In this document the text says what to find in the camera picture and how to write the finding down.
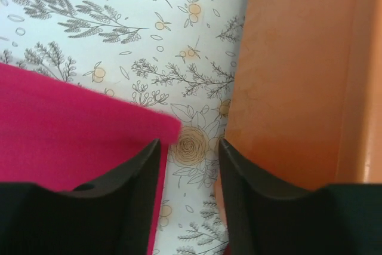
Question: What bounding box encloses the folded maroon t shirt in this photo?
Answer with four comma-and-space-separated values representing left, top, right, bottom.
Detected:
223, 245, 231, 255

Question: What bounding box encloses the floral table cloth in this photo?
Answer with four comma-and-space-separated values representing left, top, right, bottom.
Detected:
1, 0, 247, 254

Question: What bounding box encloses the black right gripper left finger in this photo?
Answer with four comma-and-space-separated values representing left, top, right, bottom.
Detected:
1, 140, 161, 254

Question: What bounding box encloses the orange plastic basket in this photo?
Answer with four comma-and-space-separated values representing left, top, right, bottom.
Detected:
213, 0, 382, 226

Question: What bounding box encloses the pink t shirt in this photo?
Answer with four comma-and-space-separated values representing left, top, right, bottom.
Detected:
1, 64, 181, 254

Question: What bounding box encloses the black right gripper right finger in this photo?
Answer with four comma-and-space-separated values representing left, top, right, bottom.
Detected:
218, 140, 381, 254

